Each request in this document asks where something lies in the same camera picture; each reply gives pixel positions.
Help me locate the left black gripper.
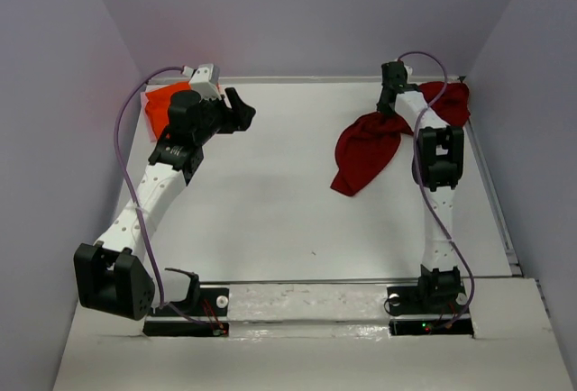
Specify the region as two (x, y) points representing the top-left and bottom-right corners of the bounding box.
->
(193, 88), (256, 146)

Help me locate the dark red t shirt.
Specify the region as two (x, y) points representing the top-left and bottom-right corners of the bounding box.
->
(331, 81), (470, 196)

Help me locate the orange t shirt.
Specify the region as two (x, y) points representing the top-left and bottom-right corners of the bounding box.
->
(145, 81), (191, 140)

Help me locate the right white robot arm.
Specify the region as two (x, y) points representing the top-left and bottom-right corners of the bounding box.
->
(377, 60), (464, 316)

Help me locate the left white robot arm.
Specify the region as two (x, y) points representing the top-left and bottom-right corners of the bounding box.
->
(73, 87), (256, 321)

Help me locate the pink t shirt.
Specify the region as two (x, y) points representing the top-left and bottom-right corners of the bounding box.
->
(140, 91), (157, 142)

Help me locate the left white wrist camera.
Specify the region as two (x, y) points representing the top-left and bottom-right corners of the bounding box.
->
(181, 64), (221, 100)

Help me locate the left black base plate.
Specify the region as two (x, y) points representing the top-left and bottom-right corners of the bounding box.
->
(142, 286), (230, 338)

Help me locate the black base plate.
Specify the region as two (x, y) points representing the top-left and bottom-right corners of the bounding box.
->
(142, 286), (230, 338)
(383, 286), (474, 337)

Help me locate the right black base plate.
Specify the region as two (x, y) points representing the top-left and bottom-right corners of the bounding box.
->
(383, 286), (474, 337)

